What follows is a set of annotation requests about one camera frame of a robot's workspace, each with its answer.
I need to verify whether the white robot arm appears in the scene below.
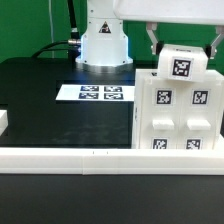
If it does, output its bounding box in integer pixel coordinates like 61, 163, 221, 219
76, 0, 224, 72

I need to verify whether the black cable bundle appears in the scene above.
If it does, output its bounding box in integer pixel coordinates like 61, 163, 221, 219
31, 0, 82, 62

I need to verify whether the white cabinet top block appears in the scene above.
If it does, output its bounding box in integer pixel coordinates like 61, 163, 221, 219
157, 44, 208, 82

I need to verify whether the white cabinet body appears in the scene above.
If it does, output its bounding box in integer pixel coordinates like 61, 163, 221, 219
132, 69, 224, 150

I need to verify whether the white cabinet door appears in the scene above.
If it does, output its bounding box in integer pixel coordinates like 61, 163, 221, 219
139, 76, 182, 149
177, 70, 224, 150

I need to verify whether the thin white cable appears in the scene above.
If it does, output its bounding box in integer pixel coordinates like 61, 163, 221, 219
48, 0, 55, 59

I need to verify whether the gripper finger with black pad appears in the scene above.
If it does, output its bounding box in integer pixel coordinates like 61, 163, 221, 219
205, 25, 224, 59
146, 22, 164, 55

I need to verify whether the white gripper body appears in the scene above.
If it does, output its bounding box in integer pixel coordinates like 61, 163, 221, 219
113, 0, 224, 25

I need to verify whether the white U-shaped obstacle frame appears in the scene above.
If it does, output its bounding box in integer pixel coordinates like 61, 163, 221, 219
0, 110, 224, 176

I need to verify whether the white marker base sheet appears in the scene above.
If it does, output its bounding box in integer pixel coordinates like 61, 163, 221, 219
56, 84, 134, 102

